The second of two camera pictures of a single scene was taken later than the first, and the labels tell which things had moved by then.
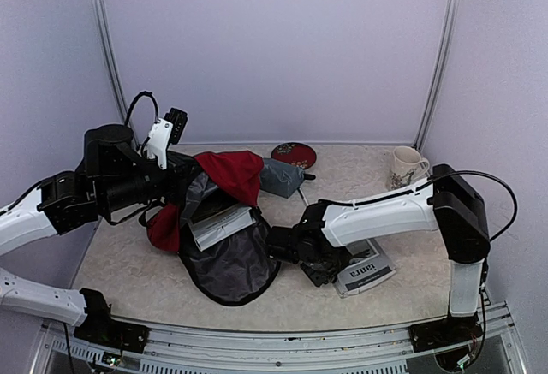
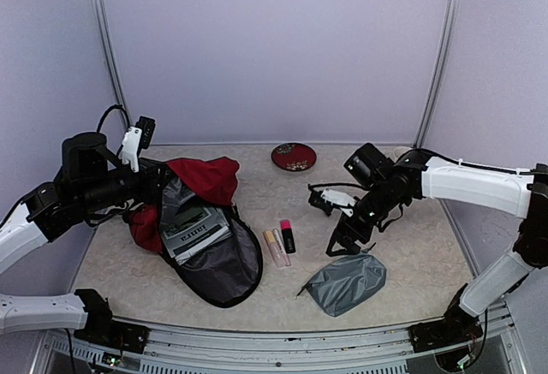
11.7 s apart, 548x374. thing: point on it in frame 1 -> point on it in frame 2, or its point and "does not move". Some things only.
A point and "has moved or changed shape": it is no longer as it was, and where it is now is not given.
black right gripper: [343, 262] -> [342, 227]
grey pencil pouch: [280, 178] -> [347, 283]
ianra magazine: [364, 271] -> [187, 234]
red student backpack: [238, 270] has moved or changed shape
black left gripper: [179, 175] -> [151, 185]
